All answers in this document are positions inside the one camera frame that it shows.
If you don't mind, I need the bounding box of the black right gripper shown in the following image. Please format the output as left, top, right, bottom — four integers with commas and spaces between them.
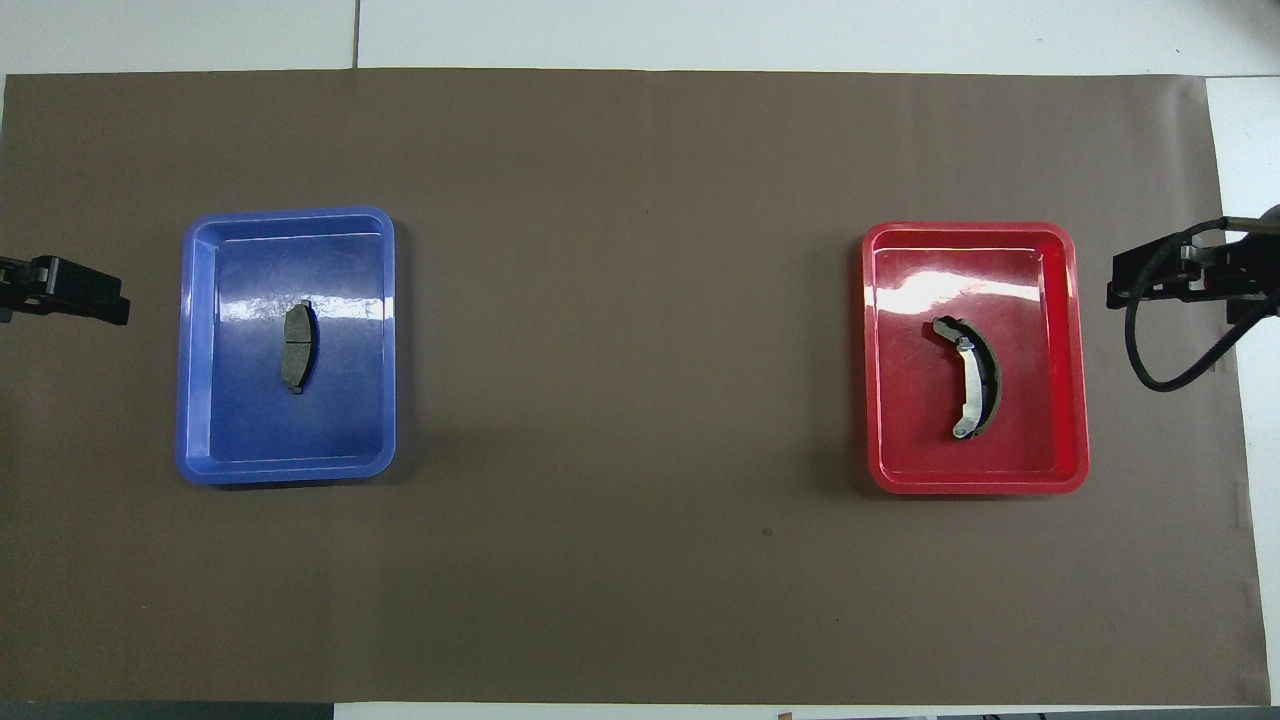
1105, 205, 1280, 326

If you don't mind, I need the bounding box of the dark grey brake pad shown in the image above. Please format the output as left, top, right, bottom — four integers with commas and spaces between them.
279, 299, 320, 395

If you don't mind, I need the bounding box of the blue plastic tray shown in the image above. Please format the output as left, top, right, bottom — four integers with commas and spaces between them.
175, 206, 398, 487

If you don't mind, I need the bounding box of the red plastic tray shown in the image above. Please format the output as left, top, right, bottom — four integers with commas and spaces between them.
861, 221, 1091, 496

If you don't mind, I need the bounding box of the brown paper mat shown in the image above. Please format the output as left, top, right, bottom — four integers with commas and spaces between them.
0, 68, 1273, 706

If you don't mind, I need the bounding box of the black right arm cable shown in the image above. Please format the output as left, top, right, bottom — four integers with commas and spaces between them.
1124, 217, 1280, 393

